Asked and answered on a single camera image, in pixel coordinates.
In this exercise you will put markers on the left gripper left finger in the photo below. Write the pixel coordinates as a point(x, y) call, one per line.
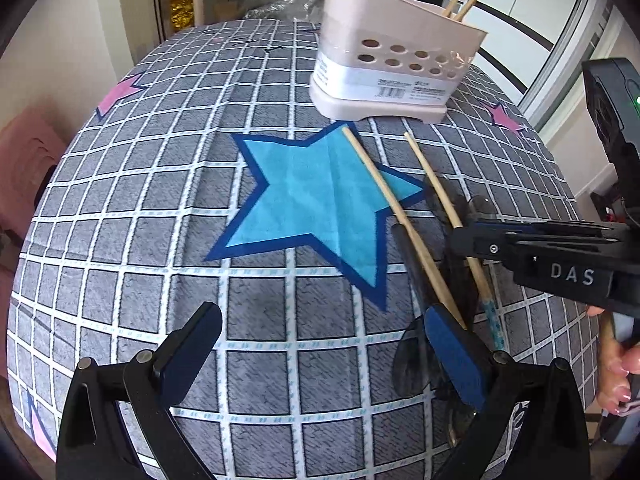
point(94, 443)

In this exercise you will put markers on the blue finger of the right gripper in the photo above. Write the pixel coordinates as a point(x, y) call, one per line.
point(514, 249)
point(554, 228)

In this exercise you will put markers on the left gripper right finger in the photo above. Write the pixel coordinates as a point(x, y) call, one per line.
point(553, 439)

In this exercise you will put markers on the blue patterned bamboo chopstick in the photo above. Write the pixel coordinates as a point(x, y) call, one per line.
point(485, 294)

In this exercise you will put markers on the person right hand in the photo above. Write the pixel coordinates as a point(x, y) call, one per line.
point(616, 363)

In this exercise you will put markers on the white refrigerator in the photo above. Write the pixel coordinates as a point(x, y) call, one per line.
point(524, 36)

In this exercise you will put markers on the pink plastic utensil holder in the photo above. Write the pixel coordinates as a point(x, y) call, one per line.
point(389, 58)

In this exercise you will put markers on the grey checked tablecloth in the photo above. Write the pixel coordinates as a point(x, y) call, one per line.
point(209, 175)

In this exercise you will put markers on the pink plastic stool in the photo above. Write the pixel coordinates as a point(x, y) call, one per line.
point(30, 152)

